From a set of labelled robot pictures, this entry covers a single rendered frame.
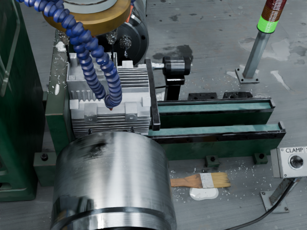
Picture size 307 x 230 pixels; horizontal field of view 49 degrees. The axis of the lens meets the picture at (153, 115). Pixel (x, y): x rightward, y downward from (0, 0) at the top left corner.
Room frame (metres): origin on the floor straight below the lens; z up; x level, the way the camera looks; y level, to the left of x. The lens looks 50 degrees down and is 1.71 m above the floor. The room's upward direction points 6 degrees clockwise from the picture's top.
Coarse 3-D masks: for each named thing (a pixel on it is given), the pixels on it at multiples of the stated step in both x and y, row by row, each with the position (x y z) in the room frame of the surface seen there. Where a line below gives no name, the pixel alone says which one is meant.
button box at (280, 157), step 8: (272, 152) 0.47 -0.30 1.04; (280, 152) 0.45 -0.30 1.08; (288, 152) 0.46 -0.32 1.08; (296, 152) 0.46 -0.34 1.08; (304, 152) 0.46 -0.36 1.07; (272, 160) 0.46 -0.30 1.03; (280, 160) 0.44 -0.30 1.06; (288, 160) 0.44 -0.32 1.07; (304, 160) 0.45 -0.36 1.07; (280, 168) 0.43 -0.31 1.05; (288, 168) 0.42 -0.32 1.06; (296, 168) 0.43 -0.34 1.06; (304, 168) 0.43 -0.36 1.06; (280, 176) 0.41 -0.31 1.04; (288, 176) 0.41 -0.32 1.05; (296, 176) 0.41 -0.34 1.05; (304, 176) 0.41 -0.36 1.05
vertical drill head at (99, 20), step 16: (64, 0) 0.55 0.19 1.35; (80, 0) 0.55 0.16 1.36; (96, 0) 0.56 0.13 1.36; (112, 0) 0.58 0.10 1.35; (128, 0) 0.60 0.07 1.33; (80, 16) 0.53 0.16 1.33; (96, 16) 0.54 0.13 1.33; (112, 16) 0.54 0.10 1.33; (128, 16) 0.59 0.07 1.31; (64, 32) 0.53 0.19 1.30; (96, 32) 0.52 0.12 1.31; (112, 32) 0.56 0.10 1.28; (112, 48) 0.57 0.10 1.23
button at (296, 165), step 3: (294, 156) 0.45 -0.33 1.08; (297, 156) 0.45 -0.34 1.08; (291, 159) 0.44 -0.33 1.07; (294, 159) 0.44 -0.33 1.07; (297, 159) 0.44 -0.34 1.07; (300, 159) 0.44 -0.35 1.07; (291, 162) 0.43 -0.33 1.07; (294, 162) 0.43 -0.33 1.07; (297, 162) 0.44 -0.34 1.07; (300, 162) 0.44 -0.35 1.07; (291, 165) 0.43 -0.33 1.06; (294, 165) 0.43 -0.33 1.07; (297, 165) 0.43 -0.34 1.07; (300, 165) 0.43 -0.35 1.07
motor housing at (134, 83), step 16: (128, 80) 0.61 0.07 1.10; (144, 80) 0.61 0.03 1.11; (128, 96) 0.57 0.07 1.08; (144, 96) 0.58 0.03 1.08; (80, 112) 0.53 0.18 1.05; (112, 112) 0.53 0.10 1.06; (144, 112) 0.55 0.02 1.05; (80, 128) 0.51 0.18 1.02; (96, 128) 0.51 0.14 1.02; (112, 128) 0.52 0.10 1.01; (128, 128) 0.53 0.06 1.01; (144, 128) 0.53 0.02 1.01
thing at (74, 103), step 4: (140, 64) 0.69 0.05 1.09; (144, 64) 0.69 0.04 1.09; (72, 100) 0.53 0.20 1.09; (76, 100) 0.53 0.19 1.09; (144, 100) 0.56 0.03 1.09; (148, 100) 0.56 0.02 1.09; (72, 104) 0.53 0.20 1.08; (76, 104) 0.53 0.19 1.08; (144, 104) 0.55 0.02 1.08; (148, 104) 0.56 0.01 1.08; (72, 108) 0.52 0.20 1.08; (76, 108) 0.52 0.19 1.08; (76, 136) 0.52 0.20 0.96; (80, 136) 0.52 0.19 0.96
